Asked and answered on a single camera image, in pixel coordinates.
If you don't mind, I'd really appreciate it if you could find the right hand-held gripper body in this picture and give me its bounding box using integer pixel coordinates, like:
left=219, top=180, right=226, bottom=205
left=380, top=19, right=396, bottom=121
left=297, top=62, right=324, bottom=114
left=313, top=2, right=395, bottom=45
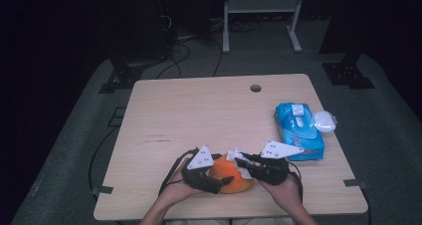
left=252, top=139, right=306, bottom=186

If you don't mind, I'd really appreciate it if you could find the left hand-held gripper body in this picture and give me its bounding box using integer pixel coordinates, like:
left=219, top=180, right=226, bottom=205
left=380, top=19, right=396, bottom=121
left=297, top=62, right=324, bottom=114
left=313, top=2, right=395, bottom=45
left=180, top=144, right=224, bottom=195

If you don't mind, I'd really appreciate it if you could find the orange plush toy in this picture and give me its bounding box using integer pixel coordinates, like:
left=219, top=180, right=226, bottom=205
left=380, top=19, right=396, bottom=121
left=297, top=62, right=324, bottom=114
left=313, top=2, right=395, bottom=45
left=207, top=153, right=255, bottom=195

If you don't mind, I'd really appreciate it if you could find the white wet wipe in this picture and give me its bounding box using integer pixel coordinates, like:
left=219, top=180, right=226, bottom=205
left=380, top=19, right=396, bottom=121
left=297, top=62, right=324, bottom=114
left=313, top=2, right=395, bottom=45
left=225, top=147, right=256, bottom=181

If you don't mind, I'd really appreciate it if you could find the blue wet wipe pack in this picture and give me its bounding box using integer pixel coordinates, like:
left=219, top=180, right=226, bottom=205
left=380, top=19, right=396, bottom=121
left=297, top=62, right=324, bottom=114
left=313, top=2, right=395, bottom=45
left=274, top=102, right=338, bottom=161

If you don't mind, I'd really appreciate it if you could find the person's right hand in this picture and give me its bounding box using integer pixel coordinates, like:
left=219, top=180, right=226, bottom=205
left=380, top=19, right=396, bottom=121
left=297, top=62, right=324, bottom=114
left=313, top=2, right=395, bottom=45
left=258, top=174, right=304, bottom=213

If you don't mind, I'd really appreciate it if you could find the person's left hand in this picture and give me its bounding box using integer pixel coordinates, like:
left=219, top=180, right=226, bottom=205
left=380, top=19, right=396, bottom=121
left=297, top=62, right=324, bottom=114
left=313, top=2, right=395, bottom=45
left=158, top=169, right=201, bottom=205

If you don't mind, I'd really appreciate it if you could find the grey tape strip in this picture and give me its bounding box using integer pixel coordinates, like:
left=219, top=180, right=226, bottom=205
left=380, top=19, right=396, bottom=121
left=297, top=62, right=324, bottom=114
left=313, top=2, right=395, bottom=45
left=343, top=178, right=368, bottom=189
left=92, top=185, right=114, bottom=197

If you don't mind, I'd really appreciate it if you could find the black stand base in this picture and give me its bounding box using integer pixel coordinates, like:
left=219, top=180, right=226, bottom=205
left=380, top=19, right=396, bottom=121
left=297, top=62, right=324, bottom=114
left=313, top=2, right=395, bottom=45
left=98, top=54, right=168, bottom=95
left=320, top=50, right=376, bottom=91

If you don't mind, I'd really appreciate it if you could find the white metal stand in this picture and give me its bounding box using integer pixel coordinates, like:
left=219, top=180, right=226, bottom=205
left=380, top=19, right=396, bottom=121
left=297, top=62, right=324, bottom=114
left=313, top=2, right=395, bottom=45
left=222, top=0, right=307, bottom=54

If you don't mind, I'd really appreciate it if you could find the right hand-held gripper black cable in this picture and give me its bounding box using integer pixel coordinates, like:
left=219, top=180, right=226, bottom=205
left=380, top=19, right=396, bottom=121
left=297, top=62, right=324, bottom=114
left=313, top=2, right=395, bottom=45
left=286, top=160, right=305, bottom=202

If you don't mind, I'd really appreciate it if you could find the thin black floor cable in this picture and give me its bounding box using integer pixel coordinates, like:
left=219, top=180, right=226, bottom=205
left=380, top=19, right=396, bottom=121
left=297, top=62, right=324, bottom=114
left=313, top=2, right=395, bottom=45
left=211, top=38, right=224, bottom=78

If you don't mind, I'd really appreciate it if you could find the black looped floor cable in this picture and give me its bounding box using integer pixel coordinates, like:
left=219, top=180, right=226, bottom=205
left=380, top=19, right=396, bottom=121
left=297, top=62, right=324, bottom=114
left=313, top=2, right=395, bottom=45
left=155, top=41, right=192, bottom=81

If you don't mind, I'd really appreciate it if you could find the black rectangular floor frame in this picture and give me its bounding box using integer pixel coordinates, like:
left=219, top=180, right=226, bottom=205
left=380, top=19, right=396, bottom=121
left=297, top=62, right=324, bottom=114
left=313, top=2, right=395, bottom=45
left=106, top=107, right=127, bottom=128

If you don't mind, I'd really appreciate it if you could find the tangle of dark cables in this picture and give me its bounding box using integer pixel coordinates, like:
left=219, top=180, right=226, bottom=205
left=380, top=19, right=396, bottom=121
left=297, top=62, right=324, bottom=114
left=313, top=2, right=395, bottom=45
left=208, top=16, right=264, bottom=34

